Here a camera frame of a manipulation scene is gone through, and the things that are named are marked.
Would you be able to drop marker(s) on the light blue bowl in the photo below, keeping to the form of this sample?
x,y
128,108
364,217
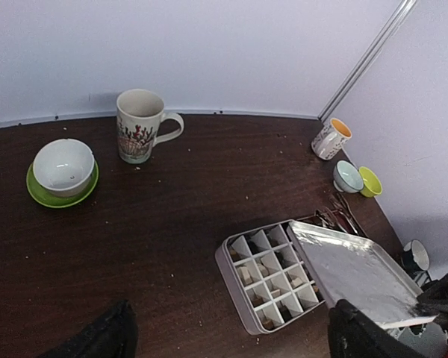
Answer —
x,y
346,178

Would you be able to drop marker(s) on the dark bowl white inside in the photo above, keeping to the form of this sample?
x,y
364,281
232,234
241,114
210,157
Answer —
x,y
415,257

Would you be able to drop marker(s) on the bunny print tin lid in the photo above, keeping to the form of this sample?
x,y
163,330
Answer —
x,y
360,271

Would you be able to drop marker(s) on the white divided tin box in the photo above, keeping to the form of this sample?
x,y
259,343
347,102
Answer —
x,y
266,277

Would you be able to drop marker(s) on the metal serving tongs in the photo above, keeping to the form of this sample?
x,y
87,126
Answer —
x,y
340,217

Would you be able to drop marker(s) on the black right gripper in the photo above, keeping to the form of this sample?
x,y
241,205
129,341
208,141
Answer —
x,y
434,299

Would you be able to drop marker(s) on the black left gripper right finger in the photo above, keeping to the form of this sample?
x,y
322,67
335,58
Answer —
x,y
352,334

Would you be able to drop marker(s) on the white bowl green rim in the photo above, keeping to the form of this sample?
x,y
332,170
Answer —
x,y
64,167

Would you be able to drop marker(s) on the lime green bowl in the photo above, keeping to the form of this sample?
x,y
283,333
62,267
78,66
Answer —
x,y
372,185

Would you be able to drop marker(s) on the right aluminium frame post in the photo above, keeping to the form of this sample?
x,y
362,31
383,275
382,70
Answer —
x,y
391,26

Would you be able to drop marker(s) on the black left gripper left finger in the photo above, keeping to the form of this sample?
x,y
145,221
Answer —
x,y
113,334

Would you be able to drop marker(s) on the white mug yellow inside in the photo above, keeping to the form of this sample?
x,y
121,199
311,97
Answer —
x,y
331,139

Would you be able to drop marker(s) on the beige floral mug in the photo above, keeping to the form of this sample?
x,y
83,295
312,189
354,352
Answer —
x,y
139,115

